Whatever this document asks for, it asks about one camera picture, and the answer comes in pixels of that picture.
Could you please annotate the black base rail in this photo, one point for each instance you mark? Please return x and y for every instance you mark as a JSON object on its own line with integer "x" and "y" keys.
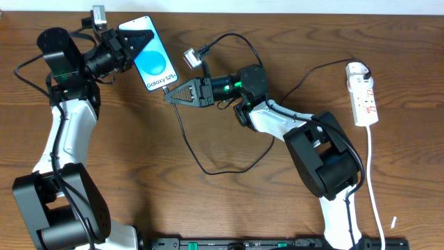
{"x": 282, "y": 244}

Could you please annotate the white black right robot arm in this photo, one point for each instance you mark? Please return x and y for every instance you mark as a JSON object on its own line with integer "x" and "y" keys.
{"x": 325, "y": 159}

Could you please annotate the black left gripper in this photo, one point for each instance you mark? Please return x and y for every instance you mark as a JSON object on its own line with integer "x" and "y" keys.
{"x": 116, "y": 49}

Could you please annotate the small white paper scrap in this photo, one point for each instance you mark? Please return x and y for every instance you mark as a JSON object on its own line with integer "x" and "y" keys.
{"x": 393, "y": 223}

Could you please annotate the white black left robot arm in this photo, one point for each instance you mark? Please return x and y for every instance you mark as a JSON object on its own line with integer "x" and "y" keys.
{"x": 61, "y": 206}

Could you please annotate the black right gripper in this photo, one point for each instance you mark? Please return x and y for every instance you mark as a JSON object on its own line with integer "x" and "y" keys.
{"x": 204, "y": 92}

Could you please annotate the blue Galaxy smartphone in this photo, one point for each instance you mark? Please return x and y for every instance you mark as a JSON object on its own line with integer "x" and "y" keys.
{"x": 153, "y": 63}

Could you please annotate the white power strip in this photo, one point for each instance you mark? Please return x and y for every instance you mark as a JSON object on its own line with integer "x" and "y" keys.
{"x": 360, "y": 86}

